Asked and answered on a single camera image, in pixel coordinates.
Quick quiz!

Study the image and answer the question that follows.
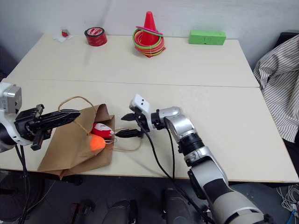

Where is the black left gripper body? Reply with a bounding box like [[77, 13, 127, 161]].
[[14, 104, 53, 151]]

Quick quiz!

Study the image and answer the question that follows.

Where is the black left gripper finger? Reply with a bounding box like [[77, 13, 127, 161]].
[[44, 116, 79, 129], [43, 108, 81, 121]]

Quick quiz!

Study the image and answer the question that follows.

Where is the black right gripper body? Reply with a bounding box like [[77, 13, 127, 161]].
[[129, 107, 150, 139]]

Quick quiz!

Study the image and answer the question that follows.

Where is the brown paper bag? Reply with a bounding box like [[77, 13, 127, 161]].
[[37, 96, 142, 181]]

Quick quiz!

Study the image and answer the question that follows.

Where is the red and white package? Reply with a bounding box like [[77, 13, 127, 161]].
[[91, 122, 115, 139]]

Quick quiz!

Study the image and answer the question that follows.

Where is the orange plush toy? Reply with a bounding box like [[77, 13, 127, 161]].
[[89, 135, 107, 154]]

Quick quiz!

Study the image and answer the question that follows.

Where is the small red and white packet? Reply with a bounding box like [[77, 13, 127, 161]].
[[53, 28, 74, 43]]

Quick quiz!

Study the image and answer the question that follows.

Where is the dark rounded shape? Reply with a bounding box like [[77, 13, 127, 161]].
[[162, 188, 196, 224], [106, 199, 139, 224]]

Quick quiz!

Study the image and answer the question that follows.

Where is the red tape roll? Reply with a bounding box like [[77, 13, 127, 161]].
[[84, 27, 108, 47]]

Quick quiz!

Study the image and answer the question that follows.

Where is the small black floor object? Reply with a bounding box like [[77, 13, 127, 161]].
[[70, 199, 96, 218]]

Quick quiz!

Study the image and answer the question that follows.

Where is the red plastic cone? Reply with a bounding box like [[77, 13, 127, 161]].
[[134, 11, 167, 52]]

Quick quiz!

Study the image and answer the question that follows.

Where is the green foam block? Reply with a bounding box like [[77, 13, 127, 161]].
[[188, 29, 227, 46]]

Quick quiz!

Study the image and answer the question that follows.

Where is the striped shirt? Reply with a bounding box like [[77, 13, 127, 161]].
[[253, 34, 299, 142]]

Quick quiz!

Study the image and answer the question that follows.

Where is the black chair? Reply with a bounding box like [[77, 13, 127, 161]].
[[277, 31, 299, 53]]

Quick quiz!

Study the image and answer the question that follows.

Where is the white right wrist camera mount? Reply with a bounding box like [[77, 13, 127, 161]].
[[129, 94, 156, 131]]

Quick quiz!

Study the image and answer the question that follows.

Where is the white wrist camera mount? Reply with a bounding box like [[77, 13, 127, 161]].
[[0, 81, 32, 147], [129, 94, 156, 131]]

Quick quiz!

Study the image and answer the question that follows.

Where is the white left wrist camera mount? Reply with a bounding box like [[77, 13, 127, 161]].
[[0, 81, 32, 147]]

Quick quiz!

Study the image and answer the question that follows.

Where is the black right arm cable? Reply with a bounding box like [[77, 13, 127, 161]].
[[137, 116, 217, 224]]

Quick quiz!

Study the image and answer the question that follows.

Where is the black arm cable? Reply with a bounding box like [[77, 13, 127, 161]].
[[137, 116, 217, 224], [14, 144, 32, 224]]

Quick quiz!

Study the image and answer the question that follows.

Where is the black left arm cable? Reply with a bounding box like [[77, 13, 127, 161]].
[[14, 144, 32, 224]]

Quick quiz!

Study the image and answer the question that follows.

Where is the black table leg bracket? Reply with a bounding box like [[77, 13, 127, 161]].
[[59, 174, 84, 187]]

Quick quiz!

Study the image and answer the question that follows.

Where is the yellow plastic ring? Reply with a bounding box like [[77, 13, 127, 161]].
[[139, 48, 164, 58]]

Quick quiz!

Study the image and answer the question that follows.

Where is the orange plastic ring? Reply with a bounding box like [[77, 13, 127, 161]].
[[134, 39, 165, 54]]

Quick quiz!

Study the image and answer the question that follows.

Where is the green plastic ring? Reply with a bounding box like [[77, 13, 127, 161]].
[[132, 28, 165, 48]]

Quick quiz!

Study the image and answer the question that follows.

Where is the pink plastic ring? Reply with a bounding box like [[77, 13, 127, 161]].
[[135, 25, 164, 36]]

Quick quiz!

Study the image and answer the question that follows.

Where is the white cable bundle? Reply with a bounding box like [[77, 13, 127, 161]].
[[276, 183, 299, 217]]

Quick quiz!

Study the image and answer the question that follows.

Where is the blue cable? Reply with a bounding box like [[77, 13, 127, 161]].
[[289, 209, 299, 224]]

